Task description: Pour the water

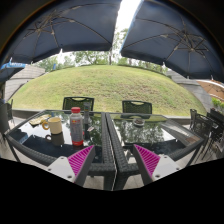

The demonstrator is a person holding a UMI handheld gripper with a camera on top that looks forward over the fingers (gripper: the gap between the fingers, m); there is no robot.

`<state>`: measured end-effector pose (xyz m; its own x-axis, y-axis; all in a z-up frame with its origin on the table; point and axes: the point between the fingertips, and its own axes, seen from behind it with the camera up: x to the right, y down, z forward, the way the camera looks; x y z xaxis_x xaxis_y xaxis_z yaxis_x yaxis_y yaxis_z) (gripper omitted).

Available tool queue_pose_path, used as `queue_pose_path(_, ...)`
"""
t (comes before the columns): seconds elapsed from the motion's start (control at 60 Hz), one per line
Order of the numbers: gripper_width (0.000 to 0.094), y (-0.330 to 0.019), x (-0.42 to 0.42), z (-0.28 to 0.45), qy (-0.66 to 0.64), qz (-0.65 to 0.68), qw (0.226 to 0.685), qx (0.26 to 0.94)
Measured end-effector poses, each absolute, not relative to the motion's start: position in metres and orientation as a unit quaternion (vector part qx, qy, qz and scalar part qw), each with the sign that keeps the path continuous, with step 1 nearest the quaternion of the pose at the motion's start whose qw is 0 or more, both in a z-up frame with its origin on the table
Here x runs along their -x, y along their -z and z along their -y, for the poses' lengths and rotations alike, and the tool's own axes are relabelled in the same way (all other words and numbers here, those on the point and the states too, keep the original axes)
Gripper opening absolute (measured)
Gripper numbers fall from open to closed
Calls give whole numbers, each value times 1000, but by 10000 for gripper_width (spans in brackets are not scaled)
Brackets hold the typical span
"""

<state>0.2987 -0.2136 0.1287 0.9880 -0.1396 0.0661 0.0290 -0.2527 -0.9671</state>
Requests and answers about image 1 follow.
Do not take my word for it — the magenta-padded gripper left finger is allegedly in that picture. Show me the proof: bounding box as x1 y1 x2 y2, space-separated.
45 144 97 187

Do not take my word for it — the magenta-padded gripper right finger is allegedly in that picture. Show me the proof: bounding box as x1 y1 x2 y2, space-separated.
132 143 184 186

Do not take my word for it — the clear red-capped drink bottle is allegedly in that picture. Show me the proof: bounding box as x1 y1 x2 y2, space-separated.
69 106 85 147

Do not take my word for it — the small round ashtray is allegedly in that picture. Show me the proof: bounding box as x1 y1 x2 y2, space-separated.
132 117 146 128

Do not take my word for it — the dark wicker chair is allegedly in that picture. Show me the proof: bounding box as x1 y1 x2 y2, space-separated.
121 100 153 115
0 98 15 135
62 96 95 113

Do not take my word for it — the yellow foil packet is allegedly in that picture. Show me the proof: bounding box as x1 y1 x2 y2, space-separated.
28 114 53 127

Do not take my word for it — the group of dark chairs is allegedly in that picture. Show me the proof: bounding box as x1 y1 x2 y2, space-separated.
189 108 224 160

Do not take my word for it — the beige parasol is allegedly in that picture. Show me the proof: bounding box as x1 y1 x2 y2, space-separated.
196 79 224 102

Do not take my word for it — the light blue parasol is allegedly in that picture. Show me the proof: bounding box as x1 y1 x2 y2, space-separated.
0 61 28 84

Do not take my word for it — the large dark blue parasol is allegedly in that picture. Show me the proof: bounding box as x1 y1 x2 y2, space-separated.
120 0 224 83
0 0 123 66

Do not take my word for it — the cream cup with yellow handle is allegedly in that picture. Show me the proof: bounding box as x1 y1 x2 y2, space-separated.
41 116 64 135

